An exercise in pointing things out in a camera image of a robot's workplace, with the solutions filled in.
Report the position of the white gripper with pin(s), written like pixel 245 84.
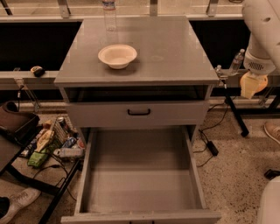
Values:
pixel 257 66

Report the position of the orange fruit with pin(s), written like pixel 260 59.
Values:
pixel 262 82

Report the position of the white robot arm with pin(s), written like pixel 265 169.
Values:
pixel 262 17

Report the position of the grey drawer cabinet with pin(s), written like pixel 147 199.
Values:
pixel 170 65

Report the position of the closed grey upper drawer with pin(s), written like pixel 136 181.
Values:
pixel 114 114

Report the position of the open grey bottom drawer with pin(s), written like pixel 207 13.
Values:
pixel 140 176

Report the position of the small plastic bottle on ledge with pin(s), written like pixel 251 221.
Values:
pixel 236 63

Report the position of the black stand leg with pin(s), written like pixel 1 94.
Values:
pixel 230 103

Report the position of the tan shoe at right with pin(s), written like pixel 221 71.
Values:
pixel 273 131

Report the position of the black object on floor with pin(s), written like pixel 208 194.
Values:
pixel 270 174

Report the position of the clear plastic water bottle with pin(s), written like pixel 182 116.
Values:
pixel 109 11

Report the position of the yellow black tape measure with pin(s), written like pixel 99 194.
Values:
pixel 38 71

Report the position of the green snack bag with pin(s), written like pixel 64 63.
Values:
pixel 38 158

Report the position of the white sneaker lower left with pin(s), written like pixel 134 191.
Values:
pixel 10 206

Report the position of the black power adapter with cable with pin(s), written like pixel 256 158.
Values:
pixel 209 145

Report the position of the black drawer handle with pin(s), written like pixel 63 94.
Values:
pixel 138 113

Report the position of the wire basket of snacks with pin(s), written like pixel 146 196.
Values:
pixel 62 141

